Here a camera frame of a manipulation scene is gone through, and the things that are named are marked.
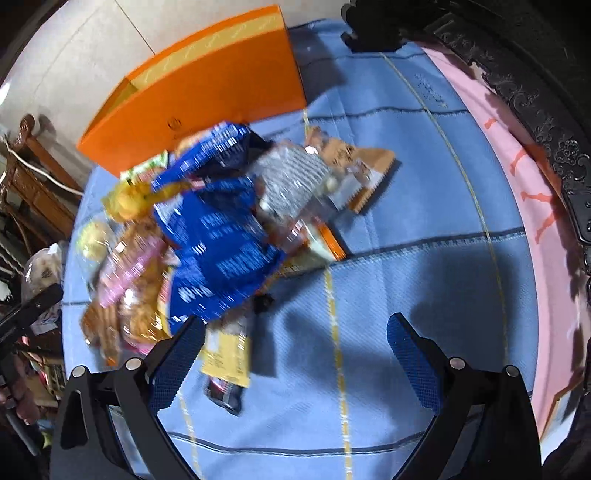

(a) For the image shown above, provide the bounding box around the yellow snack packet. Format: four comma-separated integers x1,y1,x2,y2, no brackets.
201,323,252,387

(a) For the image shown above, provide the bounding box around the white plastic bag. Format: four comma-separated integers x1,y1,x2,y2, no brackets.
23,242,70,301

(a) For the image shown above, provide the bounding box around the person's left hand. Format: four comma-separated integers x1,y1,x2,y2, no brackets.
0,357,42,425

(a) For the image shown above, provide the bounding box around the orange cardboard box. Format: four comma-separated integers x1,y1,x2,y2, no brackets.
76,4,308,178

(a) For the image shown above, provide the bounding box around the black carved furniture post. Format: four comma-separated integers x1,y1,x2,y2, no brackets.
341,0,407,54

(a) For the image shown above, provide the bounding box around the carved brown wooden table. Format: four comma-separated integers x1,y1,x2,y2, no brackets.
0,113,84,250

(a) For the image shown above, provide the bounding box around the pale yellow bun packet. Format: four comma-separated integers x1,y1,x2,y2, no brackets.
75,218,117,266

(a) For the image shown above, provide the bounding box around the blue quilted blanket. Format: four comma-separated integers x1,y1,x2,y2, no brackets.
62,18,541,480

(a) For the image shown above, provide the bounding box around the pink bed sheet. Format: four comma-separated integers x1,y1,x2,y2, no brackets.
416,41,591,439

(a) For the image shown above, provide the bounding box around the yellow clear candy bag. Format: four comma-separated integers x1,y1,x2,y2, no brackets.
102,179,192,223

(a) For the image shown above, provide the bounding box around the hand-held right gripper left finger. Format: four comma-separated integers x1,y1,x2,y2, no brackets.
48,316,206,480

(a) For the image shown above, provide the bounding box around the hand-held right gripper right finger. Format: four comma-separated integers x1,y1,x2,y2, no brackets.
385,313,543,480

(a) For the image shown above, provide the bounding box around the white cable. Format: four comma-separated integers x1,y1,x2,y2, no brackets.
7,148,84,195

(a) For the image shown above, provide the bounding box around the orange edged biscuit packet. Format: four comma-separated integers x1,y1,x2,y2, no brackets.
277,217,348,278

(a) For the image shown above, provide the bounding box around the clear grey print snack packet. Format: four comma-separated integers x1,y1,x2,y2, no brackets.
254,143,333,217

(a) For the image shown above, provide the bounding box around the tan wafer packet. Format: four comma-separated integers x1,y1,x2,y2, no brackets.
302,127,400,214

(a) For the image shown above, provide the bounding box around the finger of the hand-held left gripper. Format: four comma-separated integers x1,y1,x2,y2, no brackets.
0,284,64,344

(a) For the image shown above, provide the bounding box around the green white snack packet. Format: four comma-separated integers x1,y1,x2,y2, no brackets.
119,152,169,183

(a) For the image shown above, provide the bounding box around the black carved wooden headboard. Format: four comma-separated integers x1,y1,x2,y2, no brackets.
402,0,591,278

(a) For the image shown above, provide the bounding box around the pink label cookie packet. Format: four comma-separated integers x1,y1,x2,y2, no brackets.
95,222,171,310

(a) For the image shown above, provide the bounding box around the dark snack bar packet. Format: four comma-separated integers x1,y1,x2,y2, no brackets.
203,375,244,417

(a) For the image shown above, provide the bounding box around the blue snack bag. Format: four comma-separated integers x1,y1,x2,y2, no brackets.
152,178,287,324
173,121,273,185

